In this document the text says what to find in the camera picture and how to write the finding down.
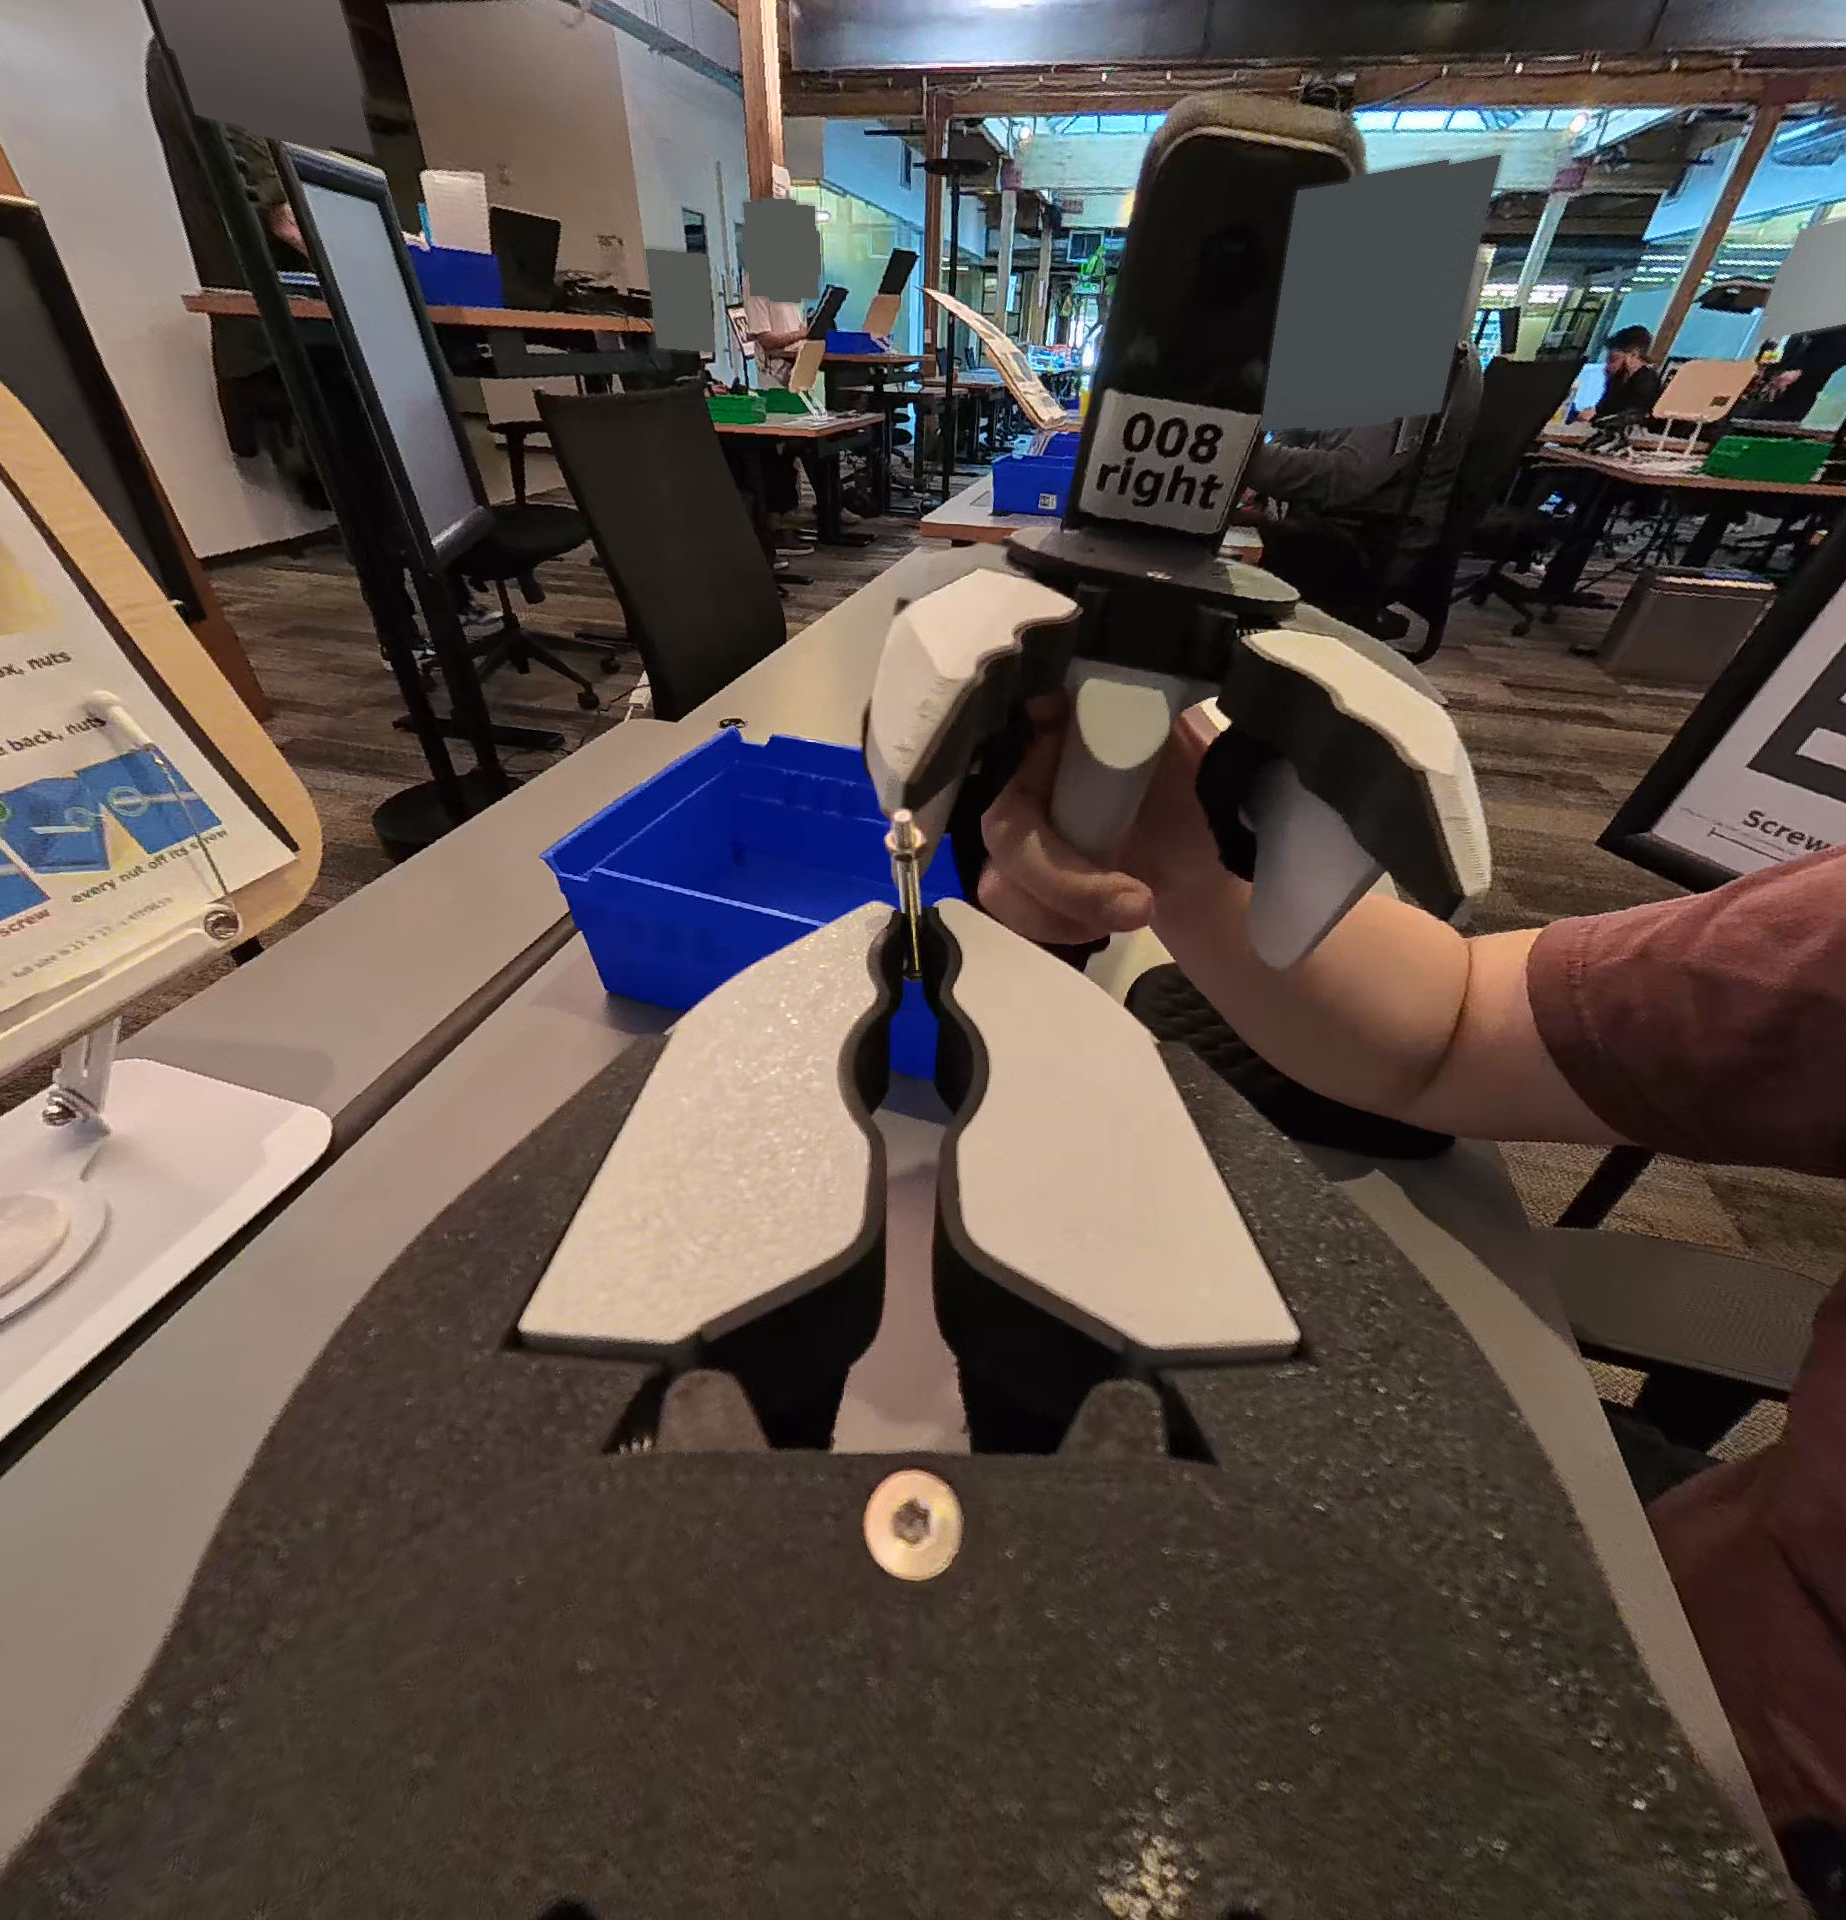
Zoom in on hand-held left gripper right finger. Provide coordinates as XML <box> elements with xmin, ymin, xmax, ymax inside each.
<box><xmin>919</xmin><ymin>897</ymin><xmax>1304</xmax><ymax>1455</ymax></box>

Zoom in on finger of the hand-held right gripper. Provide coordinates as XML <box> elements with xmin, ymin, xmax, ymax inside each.
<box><xmin>859</xmin><ymin>564</ymin><xmax>1086</xmax><ymax>863</ymax></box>
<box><xmin>1219</xmin><ymin>623</ymin><xmax>1494</xmax><ymax>929</ymax></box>

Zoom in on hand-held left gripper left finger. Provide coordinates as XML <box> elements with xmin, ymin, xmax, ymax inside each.
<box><xmin>518</xmin><ymin>901</ymin><xmax>915</xmax><ymax>1455</ymax></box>

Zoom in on long steel bolt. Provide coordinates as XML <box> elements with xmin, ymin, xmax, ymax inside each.
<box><xmin>888</xmin><ymin>811</ymin><xmax>934</xmax><ymax>984</ymax></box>

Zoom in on blue plastic bin with divider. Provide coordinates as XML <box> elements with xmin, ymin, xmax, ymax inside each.
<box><xmin>539</xmin><ymin>726</ymin><xmax>966</xmax><ymax>1085</ymax></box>

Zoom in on person's right forearm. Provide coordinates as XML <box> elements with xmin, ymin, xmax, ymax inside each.
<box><xmin>1147</xmin><ymin>886</ymin><xmax>1614</xmax><ymax>1148</ymax></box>

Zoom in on person's right hand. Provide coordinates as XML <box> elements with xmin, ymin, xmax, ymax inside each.
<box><xmin>980</xmin><ymin>719</ymin><xmax>1258</xmax><ymax>949</ymax></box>

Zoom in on grey metal box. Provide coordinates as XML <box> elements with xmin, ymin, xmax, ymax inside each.
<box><xmin>1590</xmin><ymin>567</ymin><xmax>1780</xmax><ymax>689</ymax></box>

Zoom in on framed marker sign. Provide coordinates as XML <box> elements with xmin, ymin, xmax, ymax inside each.
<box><xmin>1598</xmin><ymin>479</ymin><xmax>1846</xmax><ymax>897</ymax></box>

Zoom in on black laptop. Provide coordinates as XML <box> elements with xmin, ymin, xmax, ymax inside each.
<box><xmin>488</xmin><ymin>209</ymin><xmax>565</xmax><ymax>314</ymax></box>

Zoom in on black framed easel board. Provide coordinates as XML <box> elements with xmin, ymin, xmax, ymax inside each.
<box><xmin>270</xmin><ymin>141</ymin><xmax>531</xmax><ymax>860</ymax></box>

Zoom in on papers on wooden table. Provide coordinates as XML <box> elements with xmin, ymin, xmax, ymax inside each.
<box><xmin>0</xmin><ymin>347</ymin><xmax>327</xmax><ymax>1119</ymax></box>

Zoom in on black ceiling duct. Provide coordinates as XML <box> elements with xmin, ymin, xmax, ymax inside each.
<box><xmin>788</xmin><ymin>0</ymin><xmax>1846</xmax><ymax>77</ymax></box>

